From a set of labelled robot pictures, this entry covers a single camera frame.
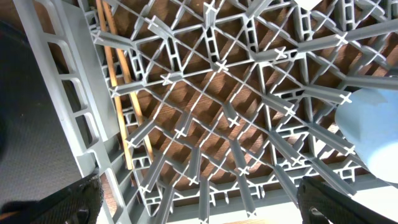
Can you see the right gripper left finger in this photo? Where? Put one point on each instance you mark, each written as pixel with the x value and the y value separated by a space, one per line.
pixel 79 202

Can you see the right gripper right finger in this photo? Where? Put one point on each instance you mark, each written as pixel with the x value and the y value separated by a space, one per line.
pixel 319 203

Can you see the blue plastic cup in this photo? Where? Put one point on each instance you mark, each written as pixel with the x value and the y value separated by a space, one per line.
pixel 369 121

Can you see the wooden chopstick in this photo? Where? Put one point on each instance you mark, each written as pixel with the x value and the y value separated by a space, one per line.
pixel 113 80
pixel 133 96

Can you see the grey dishwasher rack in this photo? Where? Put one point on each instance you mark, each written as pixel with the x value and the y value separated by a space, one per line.
pixel 238 99

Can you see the round black serving tray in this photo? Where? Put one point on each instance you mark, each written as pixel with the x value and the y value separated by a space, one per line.
pixel 36 159

